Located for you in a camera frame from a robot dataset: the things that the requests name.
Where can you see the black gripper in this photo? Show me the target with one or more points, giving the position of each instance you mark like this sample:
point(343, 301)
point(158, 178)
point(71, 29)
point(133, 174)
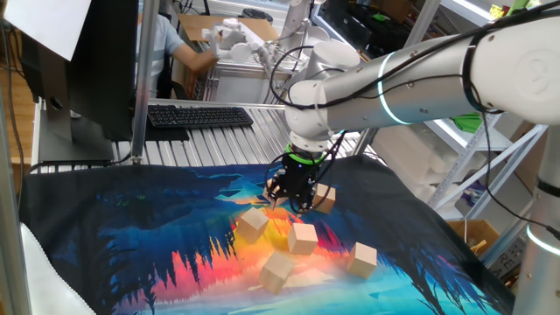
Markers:
point(297, 179)

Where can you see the silver white background robot arm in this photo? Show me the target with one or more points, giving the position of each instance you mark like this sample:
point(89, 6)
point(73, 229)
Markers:
point(295, 17)

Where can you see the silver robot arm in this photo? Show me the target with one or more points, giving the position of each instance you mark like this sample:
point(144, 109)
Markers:
point(415, 87)

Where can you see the bare person forearm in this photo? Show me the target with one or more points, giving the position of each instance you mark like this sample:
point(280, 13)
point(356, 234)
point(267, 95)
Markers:
point(197, 60)

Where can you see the black computer keyboard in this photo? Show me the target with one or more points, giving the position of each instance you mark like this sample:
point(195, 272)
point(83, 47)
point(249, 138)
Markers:
point(197, 116)

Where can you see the white foam packing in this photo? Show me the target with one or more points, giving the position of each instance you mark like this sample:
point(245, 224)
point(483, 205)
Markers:
point(407, 157)

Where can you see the black desk pad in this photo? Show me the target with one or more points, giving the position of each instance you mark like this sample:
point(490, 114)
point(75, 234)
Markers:
point(166, 133)

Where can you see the forest sunset printed cloth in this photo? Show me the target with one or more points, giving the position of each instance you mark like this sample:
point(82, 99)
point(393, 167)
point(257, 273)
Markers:
point(131, 227)

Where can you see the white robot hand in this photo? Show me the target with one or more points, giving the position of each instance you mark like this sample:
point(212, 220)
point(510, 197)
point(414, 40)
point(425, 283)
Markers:
point(232, 41)

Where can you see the white shelf rack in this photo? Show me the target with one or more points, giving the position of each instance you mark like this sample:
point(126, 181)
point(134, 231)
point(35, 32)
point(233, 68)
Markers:
point(446, 131)

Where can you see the brown cardboard box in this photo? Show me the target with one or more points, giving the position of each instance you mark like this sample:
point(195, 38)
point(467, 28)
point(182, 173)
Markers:
point(464, 229)

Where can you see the black storage crates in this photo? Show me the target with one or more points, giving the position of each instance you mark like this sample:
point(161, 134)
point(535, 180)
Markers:
point(350, 22)

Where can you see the black round device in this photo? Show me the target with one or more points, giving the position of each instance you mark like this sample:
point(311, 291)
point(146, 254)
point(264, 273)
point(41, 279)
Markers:
point(258, 14)

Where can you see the green plastic item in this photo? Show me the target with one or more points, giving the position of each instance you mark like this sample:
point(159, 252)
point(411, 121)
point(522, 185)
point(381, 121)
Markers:
point(468, 122)

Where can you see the person in light blue shirt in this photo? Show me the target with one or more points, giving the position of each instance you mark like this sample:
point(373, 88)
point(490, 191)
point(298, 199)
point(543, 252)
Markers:
point(159, 48)

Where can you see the brown cardboard sheet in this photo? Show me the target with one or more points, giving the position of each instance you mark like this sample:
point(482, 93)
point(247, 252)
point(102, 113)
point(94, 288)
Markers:
point(192, 24)

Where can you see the small green object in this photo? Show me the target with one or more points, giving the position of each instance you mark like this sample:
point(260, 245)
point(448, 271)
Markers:
point(380, 17)

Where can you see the black computer monitor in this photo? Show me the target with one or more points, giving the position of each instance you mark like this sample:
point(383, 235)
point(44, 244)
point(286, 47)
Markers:
point(105, 65)

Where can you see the white paper sheet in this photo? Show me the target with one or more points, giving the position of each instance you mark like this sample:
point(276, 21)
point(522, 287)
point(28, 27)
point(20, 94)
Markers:
point(44, 22)

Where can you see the aluminium frame post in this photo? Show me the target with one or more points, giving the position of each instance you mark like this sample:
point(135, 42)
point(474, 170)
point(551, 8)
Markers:
point(422, 22)
point(144, 87)
point(11, 240)

